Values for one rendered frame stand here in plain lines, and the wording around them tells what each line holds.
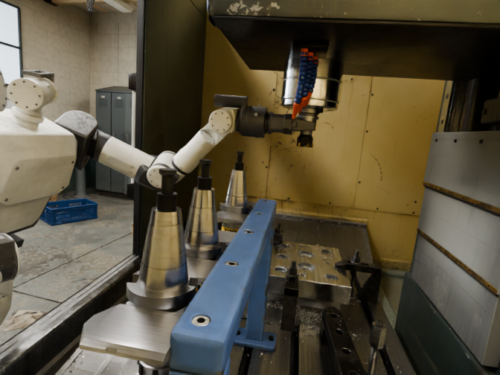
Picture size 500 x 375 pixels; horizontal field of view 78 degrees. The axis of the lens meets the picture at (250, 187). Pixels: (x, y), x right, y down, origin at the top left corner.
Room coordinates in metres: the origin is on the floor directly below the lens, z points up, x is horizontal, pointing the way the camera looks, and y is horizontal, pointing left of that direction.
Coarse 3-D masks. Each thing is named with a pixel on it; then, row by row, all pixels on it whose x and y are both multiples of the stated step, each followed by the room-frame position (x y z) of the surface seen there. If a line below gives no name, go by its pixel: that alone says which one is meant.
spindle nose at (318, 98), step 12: (288, 60) 0.87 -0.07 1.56; (300, 60) 0.84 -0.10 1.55; (324, 60) 0.82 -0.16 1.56; (336, 60) 0.84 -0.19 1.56; (288, 72) 0.87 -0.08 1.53; (324, 72) 0.83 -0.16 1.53; (336, 72) 0.84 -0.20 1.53; (288, 84) 0.86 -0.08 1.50; (324, 84) 0.83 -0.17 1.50; (336, 84) 0.85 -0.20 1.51; (288, 96) 0.86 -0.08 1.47; (312, 96) 0.82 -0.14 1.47; (324, 96) 0.83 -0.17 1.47; (336, 96) 0.85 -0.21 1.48; (288, 108) 0.94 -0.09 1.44; (312, 108) 0.87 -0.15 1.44; (324, 108) 0.84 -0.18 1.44; (336, 108) 0.87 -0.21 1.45
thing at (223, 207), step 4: (220, 204) 0.58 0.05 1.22; (224, 204) 0.58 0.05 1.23; (248, 204) 0.60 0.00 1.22; (220, 208) 0.58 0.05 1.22; (224, 208) 0.57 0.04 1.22; (228, 208) 0.56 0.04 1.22; (232, 208) 0.56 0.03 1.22; (236, 208) 0.56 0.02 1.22; (240, 208) 0.56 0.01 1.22; (244, 208) 0.56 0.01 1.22; (248, 208) 0.57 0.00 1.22; (232, 212) 0.56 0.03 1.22; (236, 212) 0.56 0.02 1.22; (240, 212) 0.56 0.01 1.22; (244, 212) 0.56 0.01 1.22; (248, 212) 0.57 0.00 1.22
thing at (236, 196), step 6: (234, 174) 0.58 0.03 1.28; (240, 174) 0.58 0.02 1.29; (234, 180) 0.58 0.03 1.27; (240, 180) 0.58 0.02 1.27; (228, 186) 0.59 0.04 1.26; (234, 186) 0.57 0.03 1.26; (240, 186) 0.58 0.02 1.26; (228, 192) 0.58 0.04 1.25; (234, 192) 0.57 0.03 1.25; (240, 192) 0.57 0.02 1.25; (246, 192) 0.59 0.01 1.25; (228, 198) 0.58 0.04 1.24; (234, 198) 0.57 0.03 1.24; (240, 198) 0.57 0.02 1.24; (246, 198) 0.58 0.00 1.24; (228, 204) 0.57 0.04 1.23; (234, 204) 0.57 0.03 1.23; (240, 204) 0.57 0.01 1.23; (246, 204) 0.58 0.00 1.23
